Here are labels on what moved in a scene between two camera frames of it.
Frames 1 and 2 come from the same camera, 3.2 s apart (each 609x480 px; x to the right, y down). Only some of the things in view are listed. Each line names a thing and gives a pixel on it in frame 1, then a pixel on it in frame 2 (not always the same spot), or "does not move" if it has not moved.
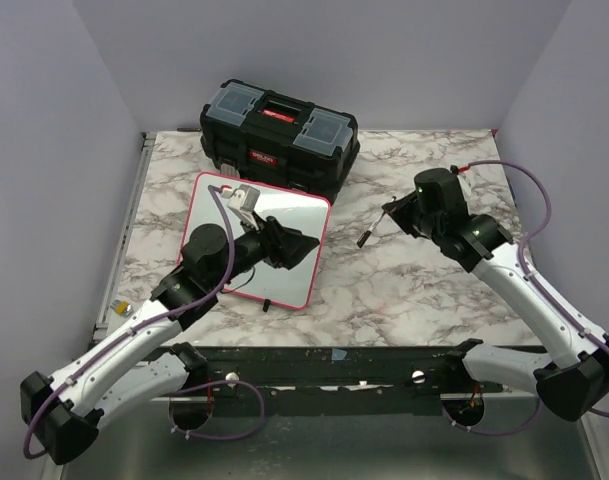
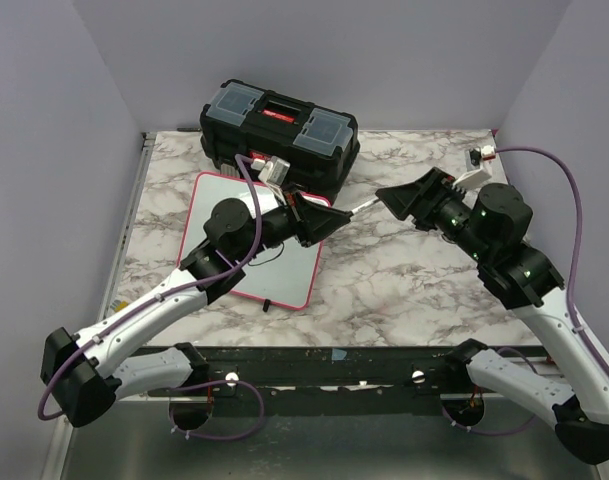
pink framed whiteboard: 291,287 does not move
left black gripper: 283,247 -> 310,221
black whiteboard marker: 366,235 -> 355,210
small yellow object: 121,307 does not move
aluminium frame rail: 102,322 does not move
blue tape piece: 338,354 does not move
